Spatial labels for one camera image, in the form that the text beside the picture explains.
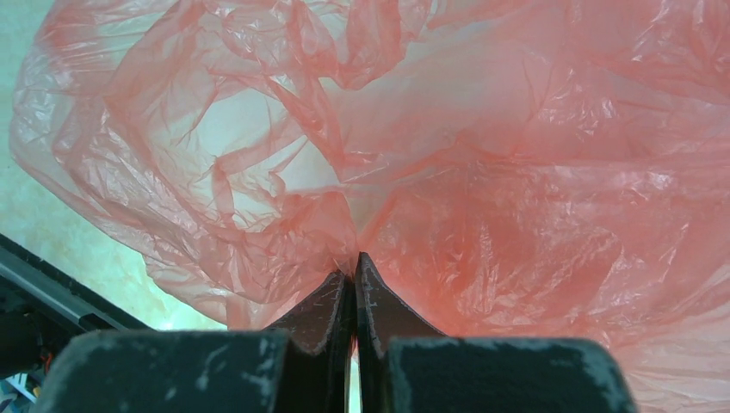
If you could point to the translucent red trash bag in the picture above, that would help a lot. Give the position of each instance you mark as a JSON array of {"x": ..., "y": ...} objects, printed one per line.
[{"x": 514, "y": 168}]

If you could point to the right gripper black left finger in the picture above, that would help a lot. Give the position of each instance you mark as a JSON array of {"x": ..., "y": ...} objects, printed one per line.
[{"x": 298, "y": 364}]

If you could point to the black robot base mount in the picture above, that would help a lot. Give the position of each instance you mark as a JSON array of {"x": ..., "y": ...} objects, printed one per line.
[{"x": 43, "y": 308}]

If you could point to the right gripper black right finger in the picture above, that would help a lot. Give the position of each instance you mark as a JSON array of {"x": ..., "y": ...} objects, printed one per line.
[{"x": 408, "y": 365}]

